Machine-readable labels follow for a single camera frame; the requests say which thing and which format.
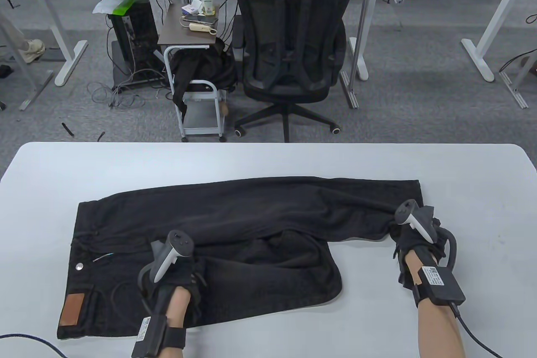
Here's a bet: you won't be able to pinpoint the person's left hand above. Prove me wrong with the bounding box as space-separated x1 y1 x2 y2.
143 254 207 327

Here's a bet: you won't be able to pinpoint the person's right hand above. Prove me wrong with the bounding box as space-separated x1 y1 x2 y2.
390 217 447 291

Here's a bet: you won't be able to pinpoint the grey white hand controller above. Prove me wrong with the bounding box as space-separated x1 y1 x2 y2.
138 230 194 291
395 200 458 268

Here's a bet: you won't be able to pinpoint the person's right forearm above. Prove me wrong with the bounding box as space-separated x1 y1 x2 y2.
405 249 466 358

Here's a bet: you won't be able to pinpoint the black mesh office chair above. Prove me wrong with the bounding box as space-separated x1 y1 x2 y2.
232 0 354 143

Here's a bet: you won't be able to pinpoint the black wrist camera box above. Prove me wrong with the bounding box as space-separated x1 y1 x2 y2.
412 266 466 308
131 315 187 358

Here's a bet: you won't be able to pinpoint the white green plastic bag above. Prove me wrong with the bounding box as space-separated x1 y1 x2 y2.
92 0 141 16

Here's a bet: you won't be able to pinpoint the brown side table white frame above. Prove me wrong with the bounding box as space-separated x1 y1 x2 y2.
157 2 229 142

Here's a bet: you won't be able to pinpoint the black trousers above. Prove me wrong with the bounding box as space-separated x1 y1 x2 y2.
57 176 422 340

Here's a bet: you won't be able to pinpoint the black garment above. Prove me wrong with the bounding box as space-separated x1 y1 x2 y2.
170 37 240 121

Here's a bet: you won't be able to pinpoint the tangle of floor cables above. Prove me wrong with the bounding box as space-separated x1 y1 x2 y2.
87 68 168 109

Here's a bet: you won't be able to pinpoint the black computer tower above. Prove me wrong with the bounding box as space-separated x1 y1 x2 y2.
107 0 166 90

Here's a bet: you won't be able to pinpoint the black phone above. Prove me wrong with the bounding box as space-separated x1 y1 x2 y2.
183 14 219 25

